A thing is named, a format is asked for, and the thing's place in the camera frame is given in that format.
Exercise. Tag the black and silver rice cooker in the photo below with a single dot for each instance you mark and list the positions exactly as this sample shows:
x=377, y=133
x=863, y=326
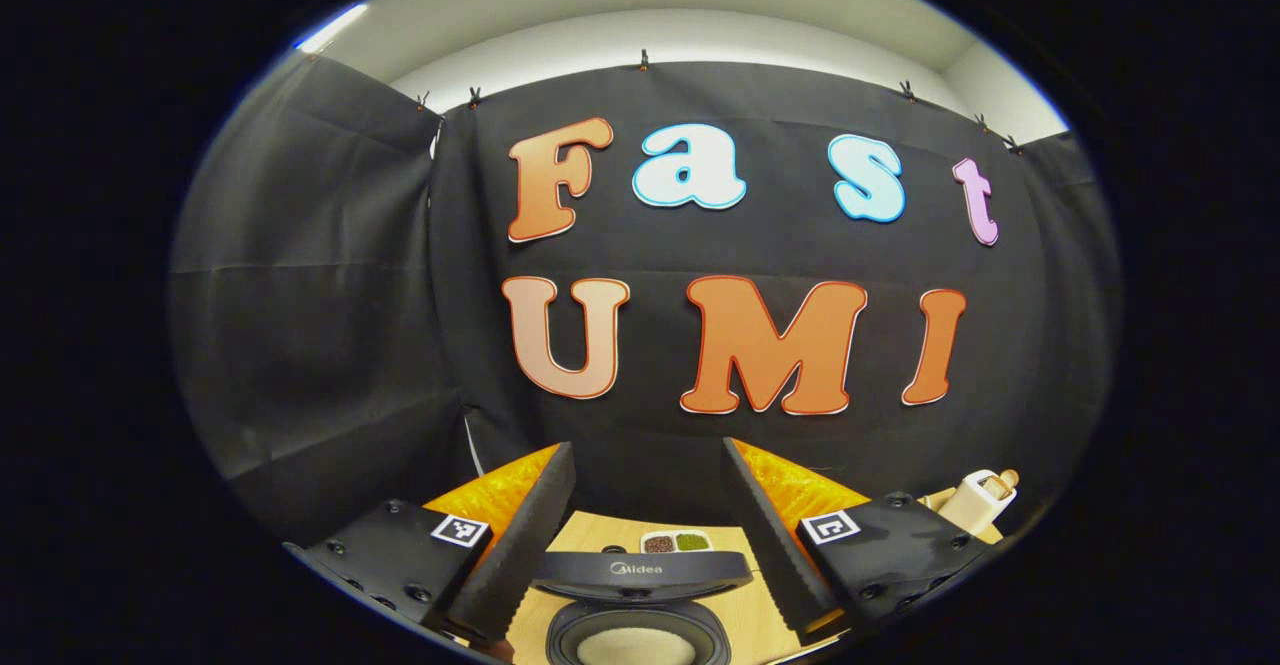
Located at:
x=640, y=585

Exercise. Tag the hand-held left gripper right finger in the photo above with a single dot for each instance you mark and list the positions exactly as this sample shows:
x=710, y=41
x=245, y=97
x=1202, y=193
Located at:
x=765, y=535

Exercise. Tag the white toaster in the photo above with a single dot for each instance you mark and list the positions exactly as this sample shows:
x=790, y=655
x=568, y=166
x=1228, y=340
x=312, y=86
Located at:
x=965, y=505

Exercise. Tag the white divided dish of beans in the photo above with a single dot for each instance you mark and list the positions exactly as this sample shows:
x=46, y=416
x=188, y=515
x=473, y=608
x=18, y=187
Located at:
x=675, y=543

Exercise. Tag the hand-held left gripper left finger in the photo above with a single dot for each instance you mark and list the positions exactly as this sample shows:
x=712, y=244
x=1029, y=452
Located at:
x=520, y=535

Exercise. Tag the black backdrop cloth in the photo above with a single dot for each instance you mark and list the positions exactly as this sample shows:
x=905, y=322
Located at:
x=300, y=345

